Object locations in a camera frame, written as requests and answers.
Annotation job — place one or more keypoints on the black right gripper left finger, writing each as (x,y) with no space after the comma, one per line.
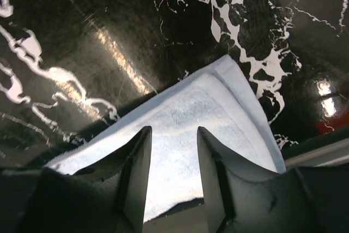
(106,196)

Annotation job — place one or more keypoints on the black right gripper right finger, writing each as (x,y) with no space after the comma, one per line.
(241,196)

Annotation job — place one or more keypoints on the light blue towel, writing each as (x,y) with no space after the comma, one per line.
(216,97)

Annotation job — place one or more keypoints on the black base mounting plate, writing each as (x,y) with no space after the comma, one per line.
(192,216)

